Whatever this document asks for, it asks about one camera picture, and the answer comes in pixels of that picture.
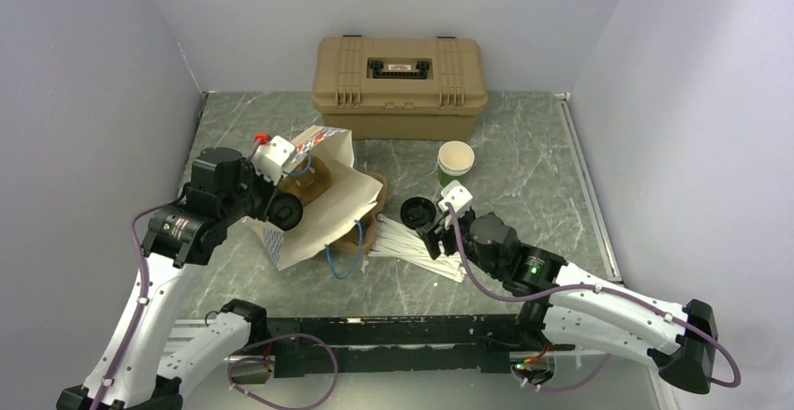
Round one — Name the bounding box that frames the paper bag with blue handles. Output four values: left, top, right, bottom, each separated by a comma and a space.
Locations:
244, 125, 381, 271

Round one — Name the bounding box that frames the aluminium side rail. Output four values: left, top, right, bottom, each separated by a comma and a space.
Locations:
553, 92, 659, 359

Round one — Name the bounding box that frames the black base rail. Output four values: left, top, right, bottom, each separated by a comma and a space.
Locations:
235, 315, 573, 378

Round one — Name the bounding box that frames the purple cable base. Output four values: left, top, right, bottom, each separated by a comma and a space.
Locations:
511, 351, 615, 394
227, 331, 341, 410

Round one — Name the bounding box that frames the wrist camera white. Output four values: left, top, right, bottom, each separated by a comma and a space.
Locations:
250, 132, 297, 185
437, 181, 474, 216

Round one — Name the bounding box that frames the black cup lid stack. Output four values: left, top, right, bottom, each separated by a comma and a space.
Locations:
399, 197, 436, 230

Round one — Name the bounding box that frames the green paper cup stack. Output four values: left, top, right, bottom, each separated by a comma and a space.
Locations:
437, 140, 476, 186

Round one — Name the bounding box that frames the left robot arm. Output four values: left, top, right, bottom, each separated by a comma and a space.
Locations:
55, 139, 296, 409

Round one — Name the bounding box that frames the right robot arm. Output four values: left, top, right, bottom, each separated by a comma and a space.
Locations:
417, 211, 717, 394

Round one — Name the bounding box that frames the pile of wrapped straws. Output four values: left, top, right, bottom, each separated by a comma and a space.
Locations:
368, 214, 466, 283

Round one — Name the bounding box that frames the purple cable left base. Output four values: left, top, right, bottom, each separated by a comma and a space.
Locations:
227, 331, 341, 410

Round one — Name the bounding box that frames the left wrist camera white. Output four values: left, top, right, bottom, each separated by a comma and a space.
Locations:
250, 132, 297, 185

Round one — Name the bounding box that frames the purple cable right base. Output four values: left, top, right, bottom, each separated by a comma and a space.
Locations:
511, 351, 615, 394

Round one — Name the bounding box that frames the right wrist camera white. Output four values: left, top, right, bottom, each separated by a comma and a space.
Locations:
437, 181, 474, 216

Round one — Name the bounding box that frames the tan plastic toolbox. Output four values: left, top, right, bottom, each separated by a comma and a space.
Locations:
312, 35, 489, 141

